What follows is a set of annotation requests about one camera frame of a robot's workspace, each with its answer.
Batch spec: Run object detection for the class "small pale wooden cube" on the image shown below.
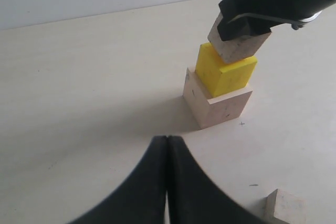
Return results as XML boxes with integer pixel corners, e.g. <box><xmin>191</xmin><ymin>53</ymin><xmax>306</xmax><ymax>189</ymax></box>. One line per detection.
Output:
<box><xmin>264</xmin><ymin>189</ymin><xmax>306</xmax><ymax>224</ymax></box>

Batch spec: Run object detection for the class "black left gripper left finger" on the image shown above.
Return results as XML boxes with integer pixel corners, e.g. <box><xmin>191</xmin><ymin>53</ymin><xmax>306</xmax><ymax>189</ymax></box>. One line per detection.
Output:
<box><xmin>72</xmin><ymin>135</ymin><xmax>167</xmax><ymax>224</ymax></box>

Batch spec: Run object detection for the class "yellow cube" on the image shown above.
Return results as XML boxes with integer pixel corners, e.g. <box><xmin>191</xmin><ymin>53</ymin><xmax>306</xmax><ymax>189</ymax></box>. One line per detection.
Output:
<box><xmin>195</xmin><ymin>42</ymin><xmax>257</xmax><ymax>98</ymax></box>

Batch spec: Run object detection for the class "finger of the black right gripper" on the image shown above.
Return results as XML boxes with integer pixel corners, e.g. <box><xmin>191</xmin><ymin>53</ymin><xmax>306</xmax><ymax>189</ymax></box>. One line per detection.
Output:
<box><xmin>246</xmin><ymin>17</ymin><xmax>278</xmax><ymax>36</ymax></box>
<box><xmin>217</xmin><ymin>0</ymin><xmax>252</xmax><ymax>41</ymax></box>

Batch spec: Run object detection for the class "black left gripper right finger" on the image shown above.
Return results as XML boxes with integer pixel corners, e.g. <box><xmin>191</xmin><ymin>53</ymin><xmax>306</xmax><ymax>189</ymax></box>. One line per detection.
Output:
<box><xmin>166</xmin><ymin>136</ymin><xmax>263</xmax><ymax>224</ymax></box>

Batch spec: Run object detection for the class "medium wooden cube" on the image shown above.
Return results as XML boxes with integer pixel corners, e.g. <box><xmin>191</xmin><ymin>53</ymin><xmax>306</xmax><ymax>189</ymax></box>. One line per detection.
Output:
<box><xmin>207</xmin><ymin>13</ymin><xmax>271</xmax><ymax>63</ymax></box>

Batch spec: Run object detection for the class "large light wooden cube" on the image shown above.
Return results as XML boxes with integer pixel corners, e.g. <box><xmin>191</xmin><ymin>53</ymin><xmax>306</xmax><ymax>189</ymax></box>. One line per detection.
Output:
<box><xmin>183</xmin><ymin>68</ymin><xmax>253</xmax><ymax>129</ymax></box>

